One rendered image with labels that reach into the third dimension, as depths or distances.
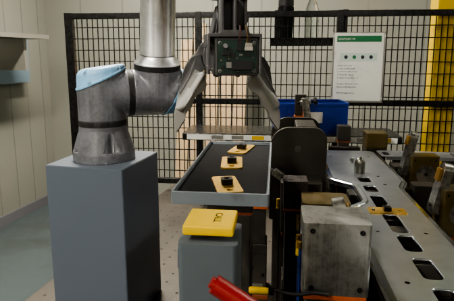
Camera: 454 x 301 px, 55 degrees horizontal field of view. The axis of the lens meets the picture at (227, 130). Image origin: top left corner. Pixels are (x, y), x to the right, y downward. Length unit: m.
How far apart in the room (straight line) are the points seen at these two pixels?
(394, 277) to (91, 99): 0.73
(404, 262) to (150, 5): 0.75
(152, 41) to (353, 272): 0.68
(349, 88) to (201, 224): 1.58
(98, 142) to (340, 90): 1.25
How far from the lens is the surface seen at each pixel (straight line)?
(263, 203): 0.61
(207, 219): 0.53
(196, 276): 0.54
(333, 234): 0.68
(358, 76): 2.03
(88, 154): 1.07
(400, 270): 0.82
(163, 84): 1.07
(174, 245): 1.58
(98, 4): 4.05
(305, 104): 1.45
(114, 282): 1.12
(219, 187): 0.65
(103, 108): 1.06
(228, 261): 0.52
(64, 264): 1.17
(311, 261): 0.69
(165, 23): 1.07
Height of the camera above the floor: 1.36
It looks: 10 degrees down
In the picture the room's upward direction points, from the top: straight up
